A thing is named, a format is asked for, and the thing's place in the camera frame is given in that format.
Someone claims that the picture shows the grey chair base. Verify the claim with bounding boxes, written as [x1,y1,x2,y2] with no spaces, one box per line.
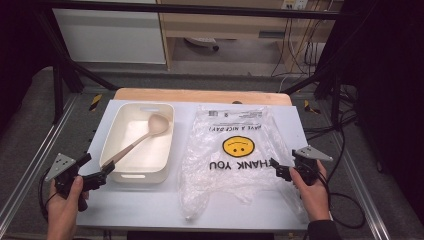
[184,36,220,52]

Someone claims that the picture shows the white board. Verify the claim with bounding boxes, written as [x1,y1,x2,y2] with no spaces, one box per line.
[75,99,309,233]

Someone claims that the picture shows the white plastic bin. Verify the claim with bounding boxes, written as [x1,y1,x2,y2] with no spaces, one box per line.
[99,102,176,184]

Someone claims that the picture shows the wooden spoon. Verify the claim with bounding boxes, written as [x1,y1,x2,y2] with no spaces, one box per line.
[100,113,170,169]

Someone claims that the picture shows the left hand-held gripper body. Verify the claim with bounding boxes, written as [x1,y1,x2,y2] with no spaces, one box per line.
[44,152,87,198]

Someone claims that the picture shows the clear plastic bag yellow face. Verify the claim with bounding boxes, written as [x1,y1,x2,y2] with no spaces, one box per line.
[177,104,309,223]

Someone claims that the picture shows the aluminium rail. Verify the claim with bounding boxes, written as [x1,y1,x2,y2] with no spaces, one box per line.
[0,94,79,218]
[328,133,391,240]

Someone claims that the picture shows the black metal crossbar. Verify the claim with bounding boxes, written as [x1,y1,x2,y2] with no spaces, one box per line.
[36,0,344,20]

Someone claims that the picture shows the black floor cables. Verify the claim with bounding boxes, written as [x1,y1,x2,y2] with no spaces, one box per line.
[303,109,358,141]

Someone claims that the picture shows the person's left hand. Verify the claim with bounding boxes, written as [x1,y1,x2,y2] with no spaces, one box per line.
[46,175,90,228]

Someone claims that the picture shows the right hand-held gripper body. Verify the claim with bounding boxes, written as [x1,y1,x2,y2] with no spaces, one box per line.
[291,145,334,186]

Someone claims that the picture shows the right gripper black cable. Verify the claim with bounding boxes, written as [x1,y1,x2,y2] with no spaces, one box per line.
[316,166,367,230]

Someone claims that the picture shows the black metal stand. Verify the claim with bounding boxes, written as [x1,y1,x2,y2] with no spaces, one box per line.
[33,9,119,124]
[283,63,344,129]

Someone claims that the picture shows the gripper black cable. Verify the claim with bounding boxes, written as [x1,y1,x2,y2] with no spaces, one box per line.
[38,169,60,223]
[316,166,367,230]

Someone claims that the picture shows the bundle of hanging cables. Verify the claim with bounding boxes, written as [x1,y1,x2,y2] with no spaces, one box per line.
[270,13,329,79]

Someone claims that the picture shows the black curtain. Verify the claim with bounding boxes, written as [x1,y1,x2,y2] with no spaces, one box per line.
[0,0,58,131]
[319,0,424,214]

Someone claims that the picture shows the white cabinet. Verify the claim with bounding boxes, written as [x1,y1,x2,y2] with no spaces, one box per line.
[51,8,167,65]

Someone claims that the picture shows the person's right hand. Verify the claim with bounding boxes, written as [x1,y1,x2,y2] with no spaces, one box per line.
[289,160,331,222]

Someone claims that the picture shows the wooden board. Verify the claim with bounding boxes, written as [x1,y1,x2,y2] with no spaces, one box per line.
[113,87,293,107]

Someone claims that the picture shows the white power strip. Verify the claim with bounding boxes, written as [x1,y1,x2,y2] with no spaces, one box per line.
[281,0,309,11]

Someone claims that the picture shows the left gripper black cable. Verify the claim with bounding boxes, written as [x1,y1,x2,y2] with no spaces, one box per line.
[38,169,60,223]

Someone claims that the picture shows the wooden desk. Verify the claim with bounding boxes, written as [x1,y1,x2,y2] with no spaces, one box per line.
[156,0,344,71]

